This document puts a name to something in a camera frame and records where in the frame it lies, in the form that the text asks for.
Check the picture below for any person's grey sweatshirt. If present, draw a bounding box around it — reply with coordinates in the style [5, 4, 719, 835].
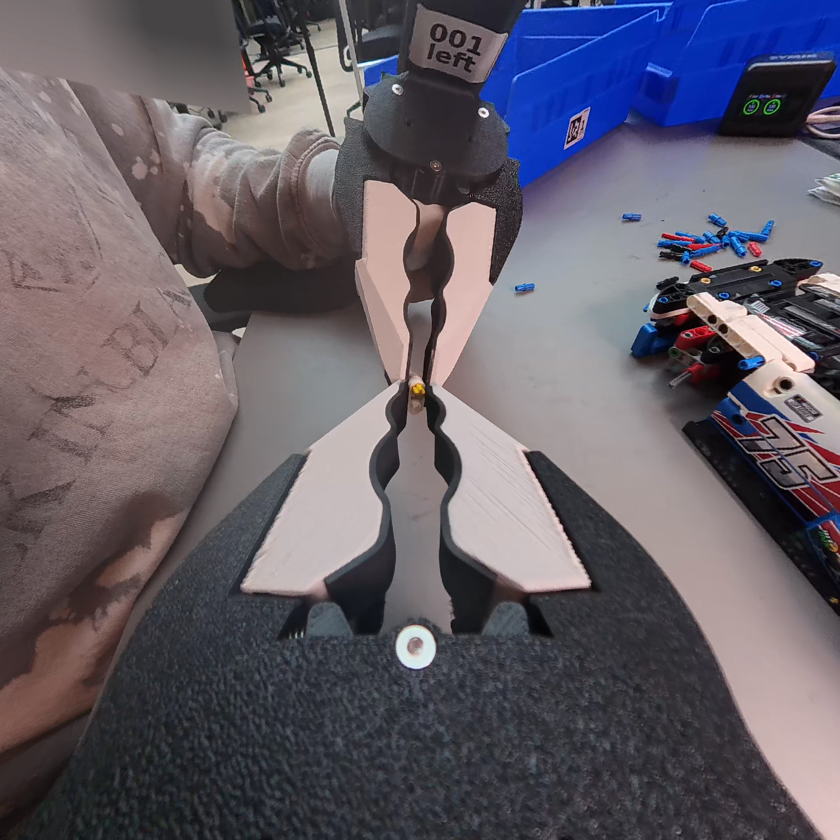
[0, 66, 240, 756]

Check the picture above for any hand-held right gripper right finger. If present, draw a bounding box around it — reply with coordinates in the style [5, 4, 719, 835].
[427, 384, 593, 597]

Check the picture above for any black chair armrest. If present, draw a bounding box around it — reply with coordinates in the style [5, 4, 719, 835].
[190, 262, 365, 332]

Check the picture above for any person's left forearm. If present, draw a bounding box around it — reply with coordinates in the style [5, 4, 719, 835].
[131, 95, 345, 277]

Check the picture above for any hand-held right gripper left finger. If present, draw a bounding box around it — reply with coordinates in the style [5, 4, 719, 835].
[240, 381, 403, 599]

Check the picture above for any pile of blue red pins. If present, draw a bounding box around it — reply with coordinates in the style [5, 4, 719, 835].
[658, 212, 777, 271]

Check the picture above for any black office chair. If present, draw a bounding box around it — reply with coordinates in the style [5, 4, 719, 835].
[233, 0, 315, 112]

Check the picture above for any blue plastic bin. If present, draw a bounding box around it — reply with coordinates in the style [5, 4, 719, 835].
[633, 0, 840, 129]
[357, 0, 673, 191]

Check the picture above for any black charger green display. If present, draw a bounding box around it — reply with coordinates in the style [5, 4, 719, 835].
[718, 52, 837, 139]

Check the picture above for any grey desk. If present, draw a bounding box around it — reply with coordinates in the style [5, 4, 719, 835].
[98, 112, 840, 840]

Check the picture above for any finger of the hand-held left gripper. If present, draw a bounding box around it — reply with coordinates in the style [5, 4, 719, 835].
[353, 178, 421, 385]
[423, 202, 498, 385]

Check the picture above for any brick-built toy race car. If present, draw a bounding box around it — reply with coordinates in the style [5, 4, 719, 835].
[631, 257, 840, 614]

